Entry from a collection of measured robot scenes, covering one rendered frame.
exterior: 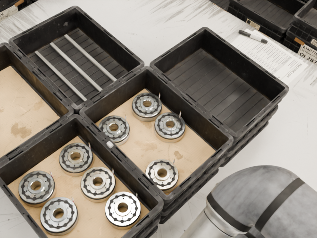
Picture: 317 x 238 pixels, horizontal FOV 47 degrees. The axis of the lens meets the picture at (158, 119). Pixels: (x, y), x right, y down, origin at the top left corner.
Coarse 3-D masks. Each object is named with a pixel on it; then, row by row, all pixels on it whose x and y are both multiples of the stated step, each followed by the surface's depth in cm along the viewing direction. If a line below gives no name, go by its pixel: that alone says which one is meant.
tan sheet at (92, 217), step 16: (48, 160) 115; (96, 160) 117; (64, 176) 113; (80, 176) 113; (16, 192) 109; (64, 192) 110; (80, 192) 110; (32, 208) 107; (80, 208) 108; (96, 208) 108; (144, 208) 109; (80, 224) 105; (96, 224) 105
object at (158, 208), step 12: (72, 120) 113; (84, 120) 113; (48, 132) 109; (96, 132) 111; (36, 144) 107; (12, 156) 104; (120, 156) 107; (0, 168) 102; (0, 180) 100; (24, 216) 95; (144, 216) 98; (36, 228) 94; (132, 228) 96
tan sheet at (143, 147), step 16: (112, 112) 127; (128, 112) 127; (144, 128) 124; (128, 144) 120; (144, 144) 121; (160, 144) 121; (176, 144) 122; (192, 144) 122; (208, 144) 122; (144, 160) 118; (176, 160) 118; (192, 160) 119; (160, 176) 115
